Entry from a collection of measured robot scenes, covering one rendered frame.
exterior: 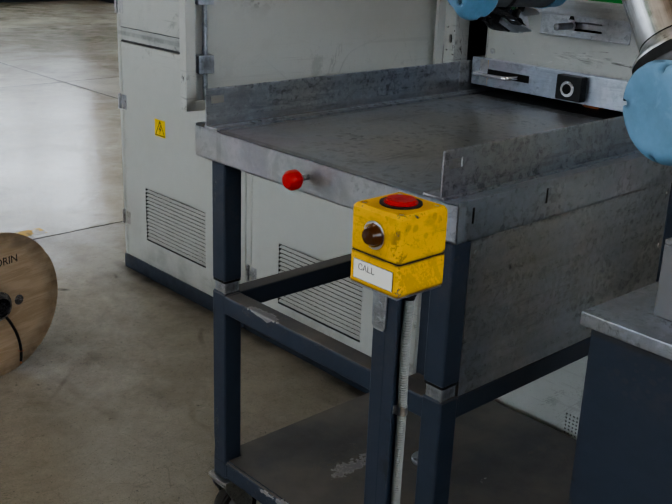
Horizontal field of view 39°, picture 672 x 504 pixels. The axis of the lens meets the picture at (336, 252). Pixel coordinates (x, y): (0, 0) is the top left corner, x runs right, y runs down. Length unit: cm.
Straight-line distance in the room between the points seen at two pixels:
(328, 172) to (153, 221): 182
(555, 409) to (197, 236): 135
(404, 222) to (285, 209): 161
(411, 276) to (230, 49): 96
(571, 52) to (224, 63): 70
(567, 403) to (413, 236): 114
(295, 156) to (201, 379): 124
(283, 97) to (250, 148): 22
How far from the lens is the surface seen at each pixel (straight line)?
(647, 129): 114
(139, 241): 335
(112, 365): 277
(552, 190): 147
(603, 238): 168
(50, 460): 236
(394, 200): 109
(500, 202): 137
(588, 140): 158
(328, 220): 252
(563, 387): 215
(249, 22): 196
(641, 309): 128
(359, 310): 251
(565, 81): 201
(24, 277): 272
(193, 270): 310
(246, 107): 177
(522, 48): 212
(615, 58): 199
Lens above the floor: 121
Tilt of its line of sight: 19 degrees down
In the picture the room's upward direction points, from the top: 2 degrees clockwise
